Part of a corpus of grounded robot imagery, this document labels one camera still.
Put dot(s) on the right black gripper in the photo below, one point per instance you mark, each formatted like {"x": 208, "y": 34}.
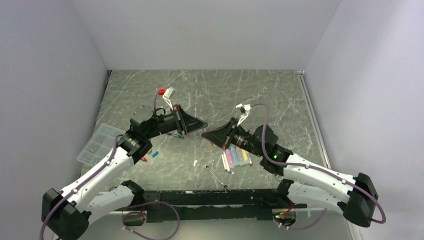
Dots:
{"x": 220, "y": 136}

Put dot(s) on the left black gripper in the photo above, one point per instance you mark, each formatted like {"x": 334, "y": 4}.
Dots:
{"x": 183, "y": 121}

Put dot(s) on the green marker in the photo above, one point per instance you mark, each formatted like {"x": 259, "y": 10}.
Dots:
{"x": 175, "y": 135}

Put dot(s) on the blue highlighter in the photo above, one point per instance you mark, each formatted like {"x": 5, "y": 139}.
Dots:
{"x": 234, "y": 155}

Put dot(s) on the red capped white marker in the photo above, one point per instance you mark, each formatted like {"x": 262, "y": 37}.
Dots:
{"x": 224, "y": 161}

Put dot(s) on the pink highlighter body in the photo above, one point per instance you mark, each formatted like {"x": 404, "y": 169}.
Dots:
{"x": 229, "y": 153}

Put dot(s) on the yellow highlighter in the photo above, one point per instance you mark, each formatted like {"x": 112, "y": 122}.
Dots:
{"x": 245, "y": 157}

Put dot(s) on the orange highlighter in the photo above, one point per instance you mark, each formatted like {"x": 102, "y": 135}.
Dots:
{"x": 240, "y": 156}

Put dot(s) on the blue capped white marker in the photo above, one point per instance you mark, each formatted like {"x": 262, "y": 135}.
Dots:
{"x": 228, "y": 159}

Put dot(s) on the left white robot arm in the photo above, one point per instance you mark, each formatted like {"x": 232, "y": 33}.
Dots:
{"x": 69, "y": 212}

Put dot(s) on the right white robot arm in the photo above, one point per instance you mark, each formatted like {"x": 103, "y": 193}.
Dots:
{"x": 304, "y": 182}

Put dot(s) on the silver ratchet wrench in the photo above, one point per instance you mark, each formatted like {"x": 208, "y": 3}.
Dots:
{"x": 221, "y": 182}

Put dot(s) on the clear plastic parts box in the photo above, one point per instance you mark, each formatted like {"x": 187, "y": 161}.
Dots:
{"x": 99, "y": 145}

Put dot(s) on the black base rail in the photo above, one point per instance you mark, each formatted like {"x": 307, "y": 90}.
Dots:
{"x": 169, "y": 205}

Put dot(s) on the aluminium side rail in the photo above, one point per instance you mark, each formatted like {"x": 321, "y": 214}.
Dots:
{"x": 321, "y": 145}

